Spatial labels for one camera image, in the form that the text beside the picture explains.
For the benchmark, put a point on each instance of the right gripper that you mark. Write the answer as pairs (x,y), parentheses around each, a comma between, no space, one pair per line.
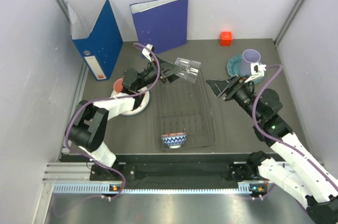
(234,85)

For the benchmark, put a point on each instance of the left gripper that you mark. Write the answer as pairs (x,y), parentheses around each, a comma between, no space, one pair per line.
(167,68)

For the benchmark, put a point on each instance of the clear glass tumbler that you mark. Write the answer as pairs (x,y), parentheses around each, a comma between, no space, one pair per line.
(190,69)

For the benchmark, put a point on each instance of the teal ornate plate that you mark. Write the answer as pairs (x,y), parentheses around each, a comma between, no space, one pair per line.
(233,66)

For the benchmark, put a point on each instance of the white watermelon pattern plate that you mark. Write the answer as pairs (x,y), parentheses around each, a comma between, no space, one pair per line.
(142,105)

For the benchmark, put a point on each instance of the purple plastic cup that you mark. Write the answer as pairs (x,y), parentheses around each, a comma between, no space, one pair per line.
(249,57)

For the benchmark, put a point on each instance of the pink plastic cup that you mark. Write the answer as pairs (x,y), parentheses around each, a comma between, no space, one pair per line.
(118,85)

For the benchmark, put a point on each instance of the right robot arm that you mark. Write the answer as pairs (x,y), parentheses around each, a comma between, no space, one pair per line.
(309,183)

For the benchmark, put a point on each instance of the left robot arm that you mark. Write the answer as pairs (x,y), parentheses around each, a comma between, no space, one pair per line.
(89,121)

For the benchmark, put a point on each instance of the orange cube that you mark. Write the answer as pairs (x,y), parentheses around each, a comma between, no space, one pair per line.
(226,38)

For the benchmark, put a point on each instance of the purple folder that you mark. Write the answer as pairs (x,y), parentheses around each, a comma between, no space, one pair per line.
(161,23)

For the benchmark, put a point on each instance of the blue patterned bowl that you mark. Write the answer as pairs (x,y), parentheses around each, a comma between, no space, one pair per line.
(174,140)

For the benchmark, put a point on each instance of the blue lever arch binder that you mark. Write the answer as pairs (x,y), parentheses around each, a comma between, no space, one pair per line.
(100,47)

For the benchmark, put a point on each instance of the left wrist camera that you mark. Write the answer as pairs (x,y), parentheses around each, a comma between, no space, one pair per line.
(147,51)

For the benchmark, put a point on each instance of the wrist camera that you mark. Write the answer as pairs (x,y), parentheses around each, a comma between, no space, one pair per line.
(257,72)
(147,51)

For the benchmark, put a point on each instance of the black wire dish rack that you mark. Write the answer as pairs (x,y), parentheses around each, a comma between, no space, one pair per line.
(183,107)

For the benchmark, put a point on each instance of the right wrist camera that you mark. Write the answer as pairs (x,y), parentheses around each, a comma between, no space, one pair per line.
(257,72)

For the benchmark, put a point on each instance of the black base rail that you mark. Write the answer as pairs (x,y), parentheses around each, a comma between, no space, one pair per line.
(171,171)

